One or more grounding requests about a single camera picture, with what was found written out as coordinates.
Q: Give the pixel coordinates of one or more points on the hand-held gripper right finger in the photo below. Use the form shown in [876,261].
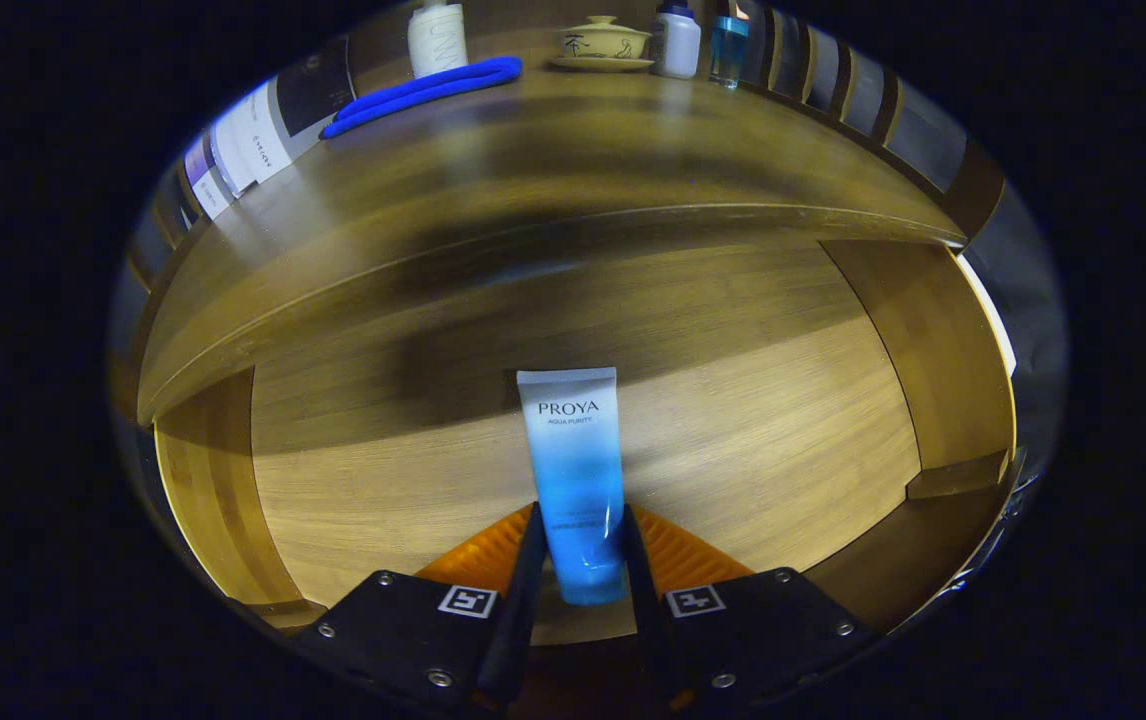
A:
[643,610]

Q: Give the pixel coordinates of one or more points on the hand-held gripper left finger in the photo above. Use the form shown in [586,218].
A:
[523,600]

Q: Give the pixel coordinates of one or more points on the blue and white tube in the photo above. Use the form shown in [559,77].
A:
[573,470]

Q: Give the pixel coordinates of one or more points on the wooden drawer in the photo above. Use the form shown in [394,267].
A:
[753,420]

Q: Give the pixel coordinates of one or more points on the wooden countertop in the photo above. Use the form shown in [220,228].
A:
[583,150]

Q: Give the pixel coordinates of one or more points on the blue folded cloth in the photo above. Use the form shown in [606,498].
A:
[433,88]

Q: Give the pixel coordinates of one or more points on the purple book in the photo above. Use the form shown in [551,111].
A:
[203,180]

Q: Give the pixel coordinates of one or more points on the thin white book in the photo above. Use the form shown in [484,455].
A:
[216,150]

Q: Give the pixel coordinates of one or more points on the beige lidded teacup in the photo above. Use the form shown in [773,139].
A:
[601,42]

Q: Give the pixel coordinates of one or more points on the white bottle with blue cap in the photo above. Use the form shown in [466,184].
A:
[676,45]

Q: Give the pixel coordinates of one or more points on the teal bottle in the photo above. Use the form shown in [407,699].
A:
[728,50]

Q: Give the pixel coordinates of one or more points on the white pump bottle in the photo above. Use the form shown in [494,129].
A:
[436,40]

